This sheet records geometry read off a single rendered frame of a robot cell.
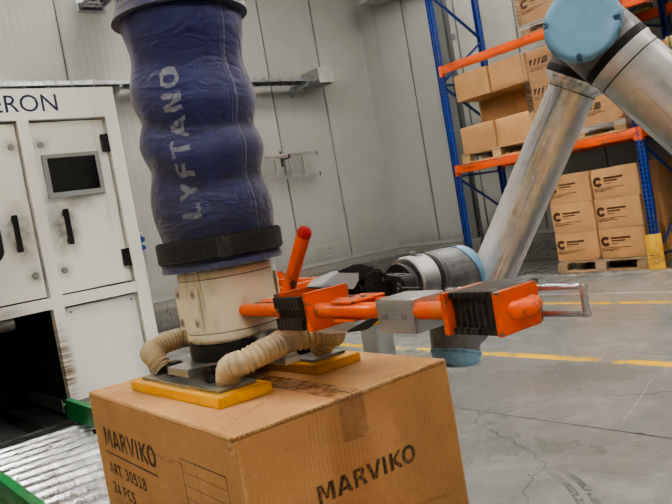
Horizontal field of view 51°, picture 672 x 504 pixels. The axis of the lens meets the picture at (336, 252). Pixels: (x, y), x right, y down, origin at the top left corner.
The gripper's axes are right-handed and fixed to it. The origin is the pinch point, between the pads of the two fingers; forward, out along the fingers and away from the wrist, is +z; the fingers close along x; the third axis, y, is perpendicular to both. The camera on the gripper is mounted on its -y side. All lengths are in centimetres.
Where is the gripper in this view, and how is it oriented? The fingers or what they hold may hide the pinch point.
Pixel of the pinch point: (320, 307)
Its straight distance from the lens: 107.7
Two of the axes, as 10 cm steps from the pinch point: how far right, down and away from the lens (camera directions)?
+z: -7.7, 1.6, -6.2
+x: -1.5, -9.9, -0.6
